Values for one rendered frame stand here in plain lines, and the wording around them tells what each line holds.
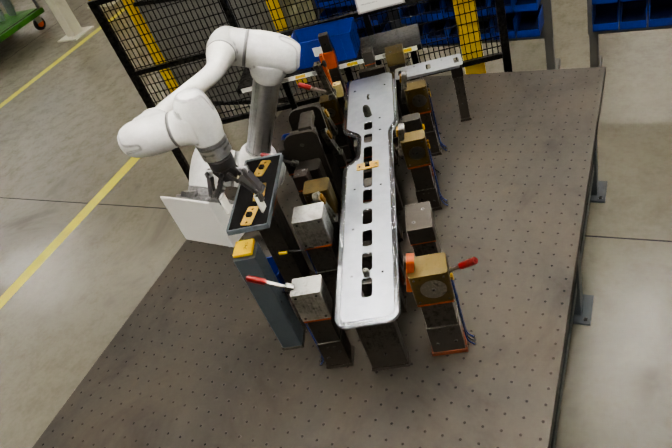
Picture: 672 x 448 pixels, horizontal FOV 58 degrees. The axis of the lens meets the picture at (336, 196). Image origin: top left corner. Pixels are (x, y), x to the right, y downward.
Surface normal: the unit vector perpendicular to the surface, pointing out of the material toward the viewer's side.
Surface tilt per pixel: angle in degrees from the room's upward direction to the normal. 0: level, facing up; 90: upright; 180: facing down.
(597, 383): 0
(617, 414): 0
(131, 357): 0
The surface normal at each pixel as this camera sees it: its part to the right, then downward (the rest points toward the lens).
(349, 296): -0.29, -0.74
